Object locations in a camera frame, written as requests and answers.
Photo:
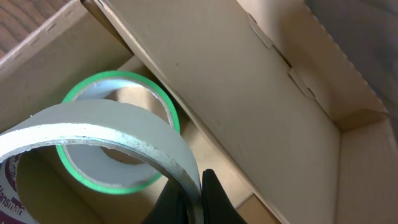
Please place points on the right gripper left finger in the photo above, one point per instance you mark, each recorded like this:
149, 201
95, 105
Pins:
169, 208

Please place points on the open cardboard box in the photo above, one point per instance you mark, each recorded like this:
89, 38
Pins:
291, 129

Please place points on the green tape roll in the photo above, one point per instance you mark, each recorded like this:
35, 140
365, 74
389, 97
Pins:
120, 126

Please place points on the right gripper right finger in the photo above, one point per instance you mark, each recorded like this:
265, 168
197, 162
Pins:
217, 209

